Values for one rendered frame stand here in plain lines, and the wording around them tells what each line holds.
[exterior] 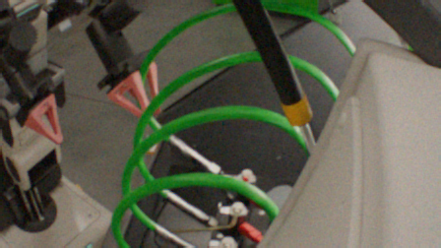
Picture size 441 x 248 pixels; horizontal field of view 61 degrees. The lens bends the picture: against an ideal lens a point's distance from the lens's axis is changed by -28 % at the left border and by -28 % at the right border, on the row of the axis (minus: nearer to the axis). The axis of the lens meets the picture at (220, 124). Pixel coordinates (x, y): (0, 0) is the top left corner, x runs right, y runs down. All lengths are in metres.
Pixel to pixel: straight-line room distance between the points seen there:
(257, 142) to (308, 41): 0.30
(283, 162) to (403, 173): 1.03
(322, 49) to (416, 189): 0.87
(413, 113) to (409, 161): 0.04
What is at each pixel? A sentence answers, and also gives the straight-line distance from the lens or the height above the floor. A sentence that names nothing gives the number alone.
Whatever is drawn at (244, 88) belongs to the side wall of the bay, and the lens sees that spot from 1.10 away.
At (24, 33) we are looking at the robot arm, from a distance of 0.70.
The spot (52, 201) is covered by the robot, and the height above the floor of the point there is 0.27.
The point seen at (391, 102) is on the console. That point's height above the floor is 1.55.
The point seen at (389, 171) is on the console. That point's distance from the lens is 0.18.
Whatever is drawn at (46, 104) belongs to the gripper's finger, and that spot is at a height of 1.27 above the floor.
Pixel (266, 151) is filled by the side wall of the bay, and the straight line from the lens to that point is 1.19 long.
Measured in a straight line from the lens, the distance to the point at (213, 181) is 0.51.
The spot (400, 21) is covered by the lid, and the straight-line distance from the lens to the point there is 0.27.
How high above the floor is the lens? 1.66
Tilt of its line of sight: 36 degrees down
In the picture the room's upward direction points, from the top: 2 degrees clockwise
